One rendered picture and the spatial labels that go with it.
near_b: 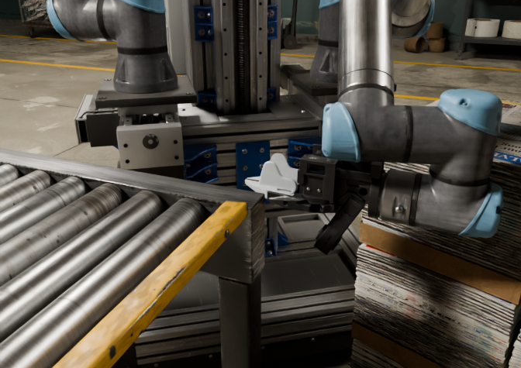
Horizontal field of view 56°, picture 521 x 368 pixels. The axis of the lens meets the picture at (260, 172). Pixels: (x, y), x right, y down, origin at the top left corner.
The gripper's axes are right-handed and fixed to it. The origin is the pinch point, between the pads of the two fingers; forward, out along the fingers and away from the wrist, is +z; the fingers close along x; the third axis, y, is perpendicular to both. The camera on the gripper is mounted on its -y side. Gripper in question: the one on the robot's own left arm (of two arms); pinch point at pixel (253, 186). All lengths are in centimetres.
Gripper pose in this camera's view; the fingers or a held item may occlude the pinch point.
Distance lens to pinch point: 77.5
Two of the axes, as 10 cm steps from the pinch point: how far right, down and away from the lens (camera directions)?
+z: -9.3, -1.5, 3.4
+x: -3.7, 3.6, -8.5
